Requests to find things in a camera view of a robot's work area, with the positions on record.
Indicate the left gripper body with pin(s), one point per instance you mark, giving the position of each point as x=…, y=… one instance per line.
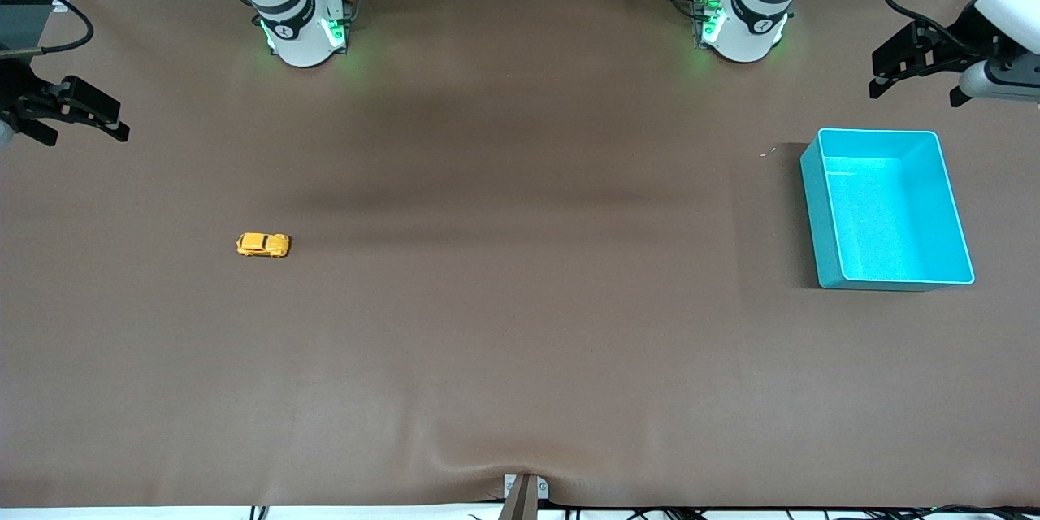
x=961, y=45

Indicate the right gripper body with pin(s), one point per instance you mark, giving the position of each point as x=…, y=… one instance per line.
x=18, y=94

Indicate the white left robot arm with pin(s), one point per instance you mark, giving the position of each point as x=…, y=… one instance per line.
x=751, y=24

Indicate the teal plastic bin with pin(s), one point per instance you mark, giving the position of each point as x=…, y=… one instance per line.
x=894, y=219

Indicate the yellow beetle toy car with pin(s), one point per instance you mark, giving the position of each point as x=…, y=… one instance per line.
x=263, y=244

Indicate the metal mat clamp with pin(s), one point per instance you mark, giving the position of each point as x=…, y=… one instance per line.
x=526, y=496

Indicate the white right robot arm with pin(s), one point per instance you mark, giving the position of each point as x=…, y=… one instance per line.
x=301, y=32

